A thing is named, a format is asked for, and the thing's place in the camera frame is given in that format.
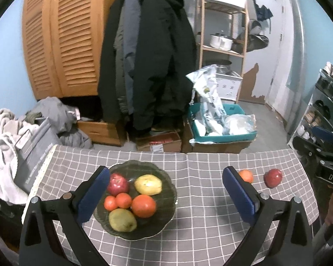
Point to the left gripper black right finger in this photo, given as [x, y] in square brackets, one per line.
[292, 242]

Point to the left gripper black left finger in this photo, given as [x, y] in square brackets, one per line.
[39, 243]

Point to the large red apple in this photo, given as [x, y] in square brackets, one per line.
[117, 184]

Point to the small red apple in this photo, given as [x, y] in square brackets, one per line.
[273, 178]

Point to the orange fruit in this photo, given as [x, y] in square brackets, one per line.
[246, 175]

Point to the grey shoe rack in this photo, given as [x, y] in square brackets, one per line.
[319, 111]

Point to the small tangerine left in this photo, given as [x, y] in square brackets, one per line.
[110, 203]

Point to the small tangerine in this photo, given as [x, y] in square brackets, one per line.
[110, 203]
[123, 200]

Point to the green pear front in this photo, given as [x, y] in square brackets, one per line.
[122, 220]

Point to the small tangerine right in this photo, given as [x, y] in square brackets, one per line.
[123, 200]

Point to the grey tote bag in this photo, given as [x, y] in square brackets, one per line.
[32, 154]

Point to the large orange in plate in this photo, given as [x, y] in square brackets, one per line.
[143, 206]

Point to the dark glass fruit plate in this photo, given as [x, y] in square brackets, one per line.
[165, 201]

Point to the yellow pear back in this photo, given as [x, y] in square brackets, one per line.
[148, 185]

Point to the wooden drawer box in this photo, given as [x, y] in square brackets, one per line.
[104, 133]

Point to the grey clothes pile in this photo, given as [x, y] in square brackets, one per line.
[63, 119]

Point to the cardboard box under crate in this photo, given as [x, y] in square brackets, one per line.
[188, 147]

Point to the clear plastic bag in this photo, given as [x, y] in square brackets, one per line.
[240, 124]

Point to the white blanket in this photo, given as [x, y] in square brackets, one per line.
[13, 136]

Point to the white storage box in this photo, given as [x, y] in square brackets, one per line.
[228, 85]

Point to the open cardboard box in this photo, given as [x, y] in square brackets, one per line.
[162, 142]

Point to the white printed plastic bag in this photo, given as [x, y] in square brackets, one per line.
[212, 113]

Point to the teal plastic crate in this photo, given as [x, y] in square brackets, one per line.
[198, 128]

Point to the white cooking pot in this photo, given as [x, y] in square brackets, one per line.
[221, 41]

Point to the wooden shelf rack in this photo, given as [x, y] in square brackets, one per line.
[229, 17]

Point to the black hanging coat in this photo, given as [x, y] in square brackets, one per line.
[148, 51]

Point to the wooden louvred wardrobe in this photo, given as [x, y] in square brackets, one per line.
[62, 42]

